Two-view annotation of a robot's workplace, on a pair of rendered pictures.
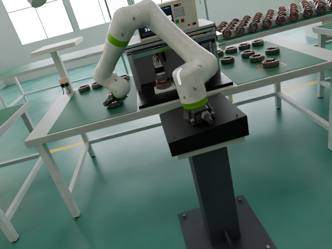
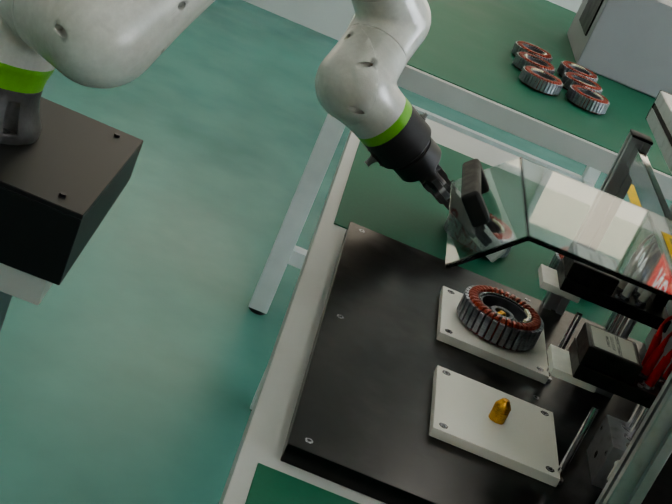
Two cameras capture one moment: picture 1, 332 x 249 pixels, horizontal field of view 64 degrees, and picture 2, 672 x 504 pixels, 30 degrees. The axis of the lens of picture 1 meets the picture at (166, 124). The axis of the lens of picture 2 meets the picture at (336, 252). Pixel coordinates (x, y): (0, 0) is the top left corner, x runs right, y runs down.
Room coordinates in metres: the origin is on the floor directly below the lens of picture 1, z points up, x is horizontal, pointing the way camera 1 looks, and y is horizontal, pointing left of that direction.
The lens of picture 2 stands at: (1.56, -1.56, 1.41)
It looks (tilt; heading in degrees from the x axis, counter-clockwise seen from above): 22 degrees down; 87
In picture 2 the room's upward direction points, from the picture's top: 24 degrees clockwise
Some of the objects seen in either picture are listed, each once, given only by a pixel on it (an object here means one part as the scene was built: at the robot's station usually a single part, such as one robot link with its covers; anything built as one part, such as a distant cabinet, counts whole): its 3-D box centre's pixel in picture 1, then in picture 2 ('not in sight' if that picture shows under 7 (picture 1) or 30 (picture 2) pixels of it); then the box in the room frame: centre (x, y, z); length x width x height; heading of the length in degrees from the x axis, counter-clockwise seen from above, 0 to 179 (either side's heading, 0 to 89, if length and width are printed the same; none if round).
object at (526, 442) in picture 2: not in sight; (494, 423); (1.87, -0.30, 0.78); 0.15 x 0.15 x 0.01; 0
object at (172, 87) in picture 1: (164, 87); (492, 332); (1.88, -0.06, 0.78); 0.15 x 0.15 x 0.01; 0
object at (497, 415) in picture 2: not in sight; (501, 409); (1.87, -0.30, 0.80); 0.02 x 0.02 x 0.03
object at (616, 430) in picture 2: not in sight; (619, 456); (2.02, -0.30, 0.80); 0.07 x 0.05 x 0.06; 90
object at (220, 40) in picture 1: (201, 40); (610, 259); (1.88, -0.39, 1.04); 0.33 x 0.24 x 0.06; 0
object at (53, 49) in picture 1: (68, 69); not in sight; (2.46, 0.72, 0.98); 0.37 x 0.35 x 0.46; 90
